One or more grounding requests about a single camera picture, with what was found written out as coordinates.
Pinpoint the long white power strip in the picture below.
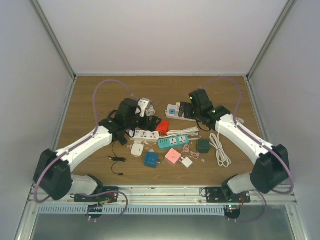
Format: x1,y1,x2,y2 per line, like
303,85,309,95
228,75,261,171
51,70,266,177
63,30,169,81
165,102,195,122

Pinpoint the red cube adapter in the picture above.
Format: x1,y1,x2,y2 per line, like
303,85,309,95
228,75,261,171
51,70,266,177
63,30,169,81
155,120,170,136

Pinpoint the dark green cube adapter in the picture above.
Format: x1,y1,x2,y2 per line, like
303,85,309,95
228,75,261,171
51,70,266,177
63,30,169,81
196,139,211,154

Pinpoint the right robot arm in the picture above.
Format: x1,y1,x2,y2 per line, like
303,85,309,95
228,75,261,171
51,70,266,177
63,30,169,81
178,102,292,203

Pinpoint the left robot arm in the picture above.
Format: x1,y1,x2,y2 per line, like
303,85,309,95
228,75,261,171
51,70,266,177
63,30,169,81
33,98,162,202

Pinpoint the small white plug adapter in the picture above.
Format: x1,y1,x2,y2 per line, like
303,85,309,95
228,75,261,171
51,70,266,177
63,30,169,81
180,157,193,169

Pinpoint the white power strip centre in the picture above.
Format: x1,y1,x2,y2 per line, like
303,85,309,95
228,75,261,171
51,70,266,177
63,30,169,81
128,129,160,142

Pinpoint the white square charger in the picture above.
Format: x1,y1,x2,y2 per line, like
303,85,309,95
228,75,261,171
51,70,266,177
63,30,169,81
130,143,144,157

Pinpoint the teal power strip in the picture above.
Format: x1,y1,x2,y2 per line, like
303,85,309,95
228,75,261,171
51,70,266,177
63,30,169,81
157,134,190,150

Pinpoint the blue cube adapter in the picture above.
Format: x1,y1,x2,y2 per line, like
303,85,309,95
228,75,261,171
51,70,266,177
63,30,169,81
143,151,159,169

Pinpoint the pink cube adapter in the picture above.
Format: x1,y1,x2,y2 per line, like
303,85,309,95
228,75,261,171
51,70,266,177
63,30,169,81
164,148,182,167

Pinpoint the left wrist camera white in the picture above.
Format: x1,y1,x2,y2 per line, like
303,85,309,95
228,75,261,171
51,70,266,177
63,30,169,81
137,98,152,117

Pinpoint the white cable bundle centre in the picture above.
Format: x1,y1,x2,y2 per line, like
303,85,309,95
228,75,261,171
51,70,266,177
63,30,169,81
165,126,200,137

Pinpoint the pink thin cable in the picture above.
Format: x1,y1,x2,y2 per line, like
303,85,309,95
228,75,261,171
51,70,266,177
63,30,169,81
182,144,200,160

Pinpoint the black power adapter with cable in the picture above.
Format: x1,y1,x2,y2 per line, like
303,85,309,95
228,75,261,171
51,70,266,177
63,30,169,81
109,141,127,176

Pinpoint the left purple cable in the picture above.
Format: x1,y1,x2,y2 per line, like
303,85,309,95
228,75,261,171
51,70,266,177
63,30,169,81
33,79,139,203

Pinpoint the white cable right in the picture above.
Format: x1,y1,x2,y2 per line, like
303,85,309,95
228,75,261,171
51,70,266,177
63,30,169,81
208,117,246,167

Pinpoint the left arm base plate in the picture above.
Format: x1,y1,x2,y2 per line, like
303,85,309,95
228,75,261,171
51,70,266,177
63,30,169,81
70,186,119,204

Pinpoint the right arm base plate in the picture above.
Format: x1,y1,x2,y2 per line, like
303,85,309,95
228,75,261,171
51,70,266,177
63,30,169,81
204,186,251,204

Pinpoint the slotted cable duct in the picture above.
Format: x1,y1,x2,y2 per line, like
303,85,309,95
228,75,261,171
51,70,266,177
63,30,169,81
38,204,225,216

